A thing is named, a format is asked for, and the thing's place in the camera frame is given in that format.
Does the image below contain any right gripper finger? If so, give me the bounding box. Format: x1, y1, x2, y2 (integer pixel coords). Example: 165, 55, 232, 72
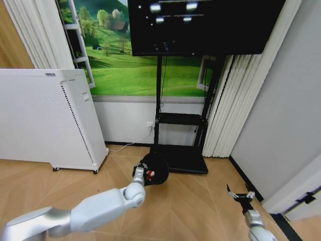
226, 184, 238, 199
245, 183, 256, 199

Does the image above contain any black television floor stand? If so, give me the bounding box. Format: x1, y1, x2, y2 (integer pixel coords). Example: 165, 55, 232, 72
149, 54, 237, 175

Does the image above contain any black floor threshold strip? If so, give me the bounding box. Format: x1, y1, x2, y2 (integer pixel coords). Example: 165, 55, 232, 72
269, 212, 303, 241

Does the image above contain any pale door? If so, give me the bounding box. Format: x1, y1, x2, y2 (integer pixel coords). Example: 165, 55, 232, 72
262, 184, 321, 222

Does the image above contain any white pleated curtain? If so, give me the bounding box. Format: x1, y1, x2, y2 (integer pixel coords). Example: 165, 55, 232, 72
201, 0, 303, 159
3, 0, 76, 70

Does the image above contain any white air purifier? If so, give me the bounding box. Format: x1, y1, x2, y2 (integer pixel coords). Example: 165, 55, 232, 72
0, 68, 110, 175

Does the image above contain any large black television screen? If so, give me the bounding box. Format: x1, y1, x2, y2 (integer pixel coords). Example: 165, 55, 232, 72
127, 0, 287, 57

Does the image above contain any white power cable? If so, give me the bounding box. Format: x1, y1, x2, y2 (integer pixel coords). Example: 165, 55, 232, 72
108, 127, 152, 153

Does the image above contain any black door handle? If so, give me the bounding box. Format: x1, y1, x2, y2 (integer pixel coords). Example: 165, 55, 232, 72
296, 191, 317, 204

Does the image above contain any thin black hanging cable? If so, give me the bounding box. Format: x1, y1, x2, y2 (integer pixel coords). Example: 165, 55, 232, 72
159, 55, 168, 107

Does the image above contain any green landscape wall poster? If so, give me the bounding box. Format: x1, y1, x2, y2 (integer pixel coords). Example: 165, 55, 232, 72
55, 0, 217, 97

